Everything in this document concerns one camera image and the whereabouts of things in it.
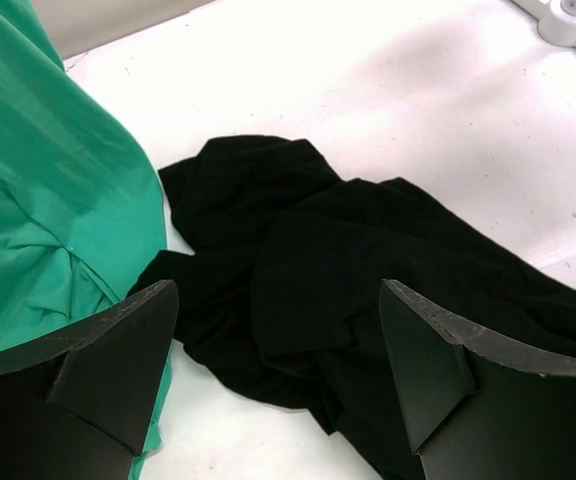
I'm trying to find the black t shirt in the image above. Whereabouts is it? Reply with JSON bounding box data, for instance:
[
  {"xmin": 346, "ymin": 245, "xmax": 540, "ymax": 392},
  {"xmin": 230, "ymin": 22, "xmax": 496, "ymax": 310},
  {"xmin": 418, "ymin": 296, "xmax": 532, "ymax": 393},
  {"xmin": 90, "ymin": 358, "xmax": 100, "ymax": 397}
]
[{"xmin": 137, "ymin": 135, "xmax": 576, "ymax": 479}]

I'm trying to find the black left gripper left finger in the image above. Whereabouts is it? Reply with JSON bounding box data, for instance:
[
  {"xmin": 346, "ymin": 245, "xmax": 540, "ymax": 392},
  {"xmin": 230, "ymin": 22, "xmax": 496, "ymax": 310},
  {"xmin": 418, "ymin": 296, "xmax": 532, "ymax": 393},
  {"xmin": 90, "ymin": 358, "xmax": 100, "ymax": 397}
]
[{"xmin": 0, "ymin": 280, "xmax": 178, "ymax": 479}]

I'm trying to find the white clothes rack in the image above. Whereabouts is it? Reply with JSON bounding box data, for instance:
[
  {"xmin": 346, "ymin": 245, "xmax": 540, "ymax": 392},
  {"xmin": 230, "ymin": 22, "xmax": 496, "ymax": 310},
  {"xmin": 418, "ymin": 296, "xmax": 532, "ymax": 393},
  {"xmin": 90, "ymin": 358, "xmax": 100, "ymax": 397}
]
[{"xmin": 512, "ymin": 0, "xmax": 576, "ymax": 50}]

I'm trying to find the green tank top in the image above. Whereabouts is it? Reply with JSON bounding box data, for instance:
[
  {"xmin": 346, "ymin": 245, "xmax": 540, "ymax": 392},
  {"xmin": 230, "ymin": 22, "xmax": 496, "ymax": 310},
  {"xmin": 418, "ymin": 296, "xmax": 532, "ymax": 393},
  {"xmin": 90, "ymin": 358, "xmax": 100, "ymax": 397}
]
[{"xmin": 0, "ymin": 1, "xmax": 171, "ymax": 479}]

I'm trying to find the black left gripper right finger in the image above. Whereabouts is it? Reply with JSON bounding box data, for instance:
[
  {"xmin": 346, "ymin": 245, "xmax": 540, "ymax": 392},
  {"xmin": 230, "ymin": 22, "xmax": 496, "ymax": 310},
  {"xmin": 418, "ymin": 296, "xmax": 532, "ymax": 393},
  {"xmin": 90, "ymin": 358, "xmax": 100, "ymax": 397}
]
[{"xmin": 379, "ymin": 280, "xmax": 576, "ymax": 479}]

